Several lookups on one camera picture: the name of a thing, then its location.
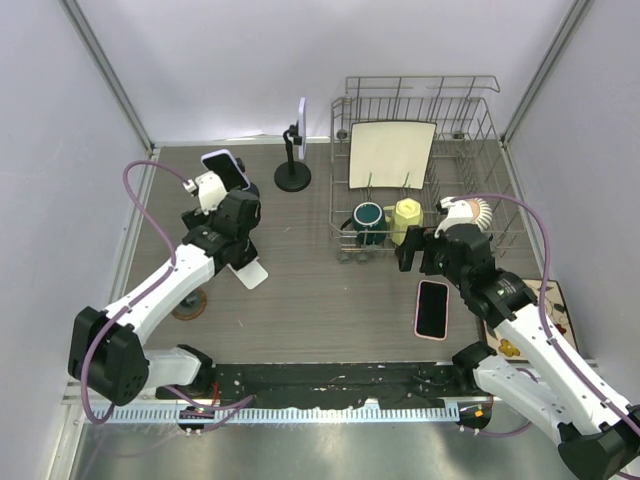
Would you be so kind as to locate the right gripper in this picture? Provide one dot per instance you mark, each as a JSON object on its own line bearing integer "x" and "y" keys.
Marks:
{"x": 418, "y": 239}

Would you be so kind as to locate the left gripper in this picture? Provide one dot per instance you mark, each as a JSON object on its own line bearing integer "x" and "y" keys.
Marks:
{"x": 197, "y": 218}

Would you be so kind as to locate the white phone stand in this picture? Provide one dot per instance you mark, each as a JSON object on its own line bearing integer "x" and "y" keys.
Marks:
{"x": 251, "y": 275}

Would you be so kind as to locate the black round phone stand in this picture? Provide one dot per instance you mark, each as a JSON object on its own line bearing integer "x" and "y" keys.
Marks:
{"x": 251, "y": 187}

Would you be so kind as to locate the pink case phone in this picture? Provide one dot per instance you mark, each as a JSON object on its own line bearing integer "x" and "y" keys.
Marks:
{"x": 432, "y": 312}

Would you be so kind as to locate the lavender case phone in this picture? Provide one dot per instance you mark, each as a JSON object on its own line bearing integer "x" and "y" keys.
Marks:
{"x": 226, "y": 166}

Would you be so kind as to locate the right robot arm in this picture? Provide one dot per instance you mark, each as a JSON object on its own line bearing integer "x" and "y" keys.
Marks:
{"x": 595, "y": 428}

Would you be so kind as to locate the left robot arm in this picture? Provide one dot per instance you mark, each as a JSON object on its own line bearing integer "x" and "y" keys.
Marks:
{"x": 108, "y": 354}

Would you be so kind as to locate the wooden round phone stand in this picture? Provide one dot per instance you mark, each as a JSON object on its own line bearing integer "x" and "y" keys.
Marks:
{"x": 192, "y": 306}

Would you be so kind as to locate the black gooseneck phone stand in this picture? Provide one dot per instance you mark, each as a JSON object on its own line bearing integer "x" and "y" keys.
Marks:
{"x": 292, "y": 175}

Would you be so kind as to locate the upright lavender phone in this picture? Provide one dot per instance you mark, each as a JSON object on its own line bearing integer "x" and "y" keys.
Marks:
{"x": 302, "y": 129}

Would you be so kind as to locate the yellow mug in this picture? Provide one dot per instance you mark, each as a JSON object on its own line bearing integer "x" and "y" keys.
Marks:
{"x": 402, "y": 215}

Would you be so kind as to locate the green mug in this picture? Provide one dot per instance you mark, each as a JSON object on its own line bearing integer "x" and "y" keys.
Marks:
{"x": 369, "y": 221}

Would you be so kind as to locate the white ribbed cup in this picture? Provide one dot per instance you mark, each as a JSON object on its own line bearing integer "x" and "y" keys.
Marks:
{"x": 484, "y": 214}

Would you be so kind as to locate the white square plate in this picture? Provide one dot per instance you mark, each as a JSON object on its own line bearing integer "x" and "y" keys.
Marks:
{"x": 390, "y": 154}

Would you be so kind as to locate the metal dish rack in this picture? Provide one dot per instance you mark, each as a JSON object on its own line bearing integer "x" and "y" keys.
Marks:
{"x": 467, "y": 155}

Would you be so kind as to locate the floral square plate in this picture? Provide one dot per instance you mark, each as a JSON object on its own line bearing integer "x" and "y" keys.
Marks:
{"x": 556, "y": 310}

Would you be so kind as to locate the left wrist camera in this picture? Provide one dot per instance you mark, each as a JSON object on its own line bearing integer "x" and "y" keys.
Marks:
{"x": 209, "y": 189}

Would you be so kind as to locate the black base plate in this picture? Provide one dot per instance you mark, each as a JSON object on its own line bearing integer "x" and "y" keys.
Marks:
{"x": 336, "y": 386}

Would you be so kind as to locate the white cable duct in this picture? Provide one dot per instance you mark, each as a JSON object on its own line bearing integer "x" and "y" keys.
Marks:
{"x": 370, "y": 412}

